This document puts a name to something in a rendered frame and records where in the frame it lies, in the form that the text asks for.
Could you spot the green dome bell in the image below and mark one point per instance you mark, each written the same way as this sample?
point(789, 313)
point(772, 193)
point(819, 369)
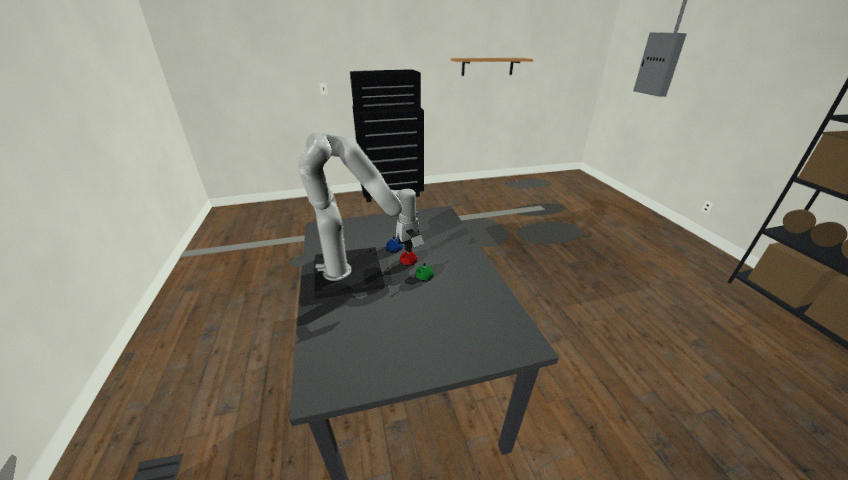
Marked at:
point(424, 272)

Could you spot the blue bell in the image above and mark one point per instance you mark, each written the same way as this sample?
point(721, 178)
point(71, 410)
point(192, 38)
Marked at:
point(393, 245)

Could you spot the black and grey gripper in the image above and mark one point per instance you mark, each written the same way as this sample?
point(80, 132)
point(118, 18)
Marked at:
point(401, 229)

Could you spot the red dome bell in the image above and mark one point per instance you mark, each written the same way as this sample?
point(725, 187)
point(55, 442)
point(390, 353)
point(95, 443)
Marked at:
point(408, 258)

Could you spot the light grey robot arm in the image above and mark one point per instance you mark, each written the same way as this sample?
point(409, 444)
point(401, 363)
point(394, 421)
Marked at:
point(319, 147)

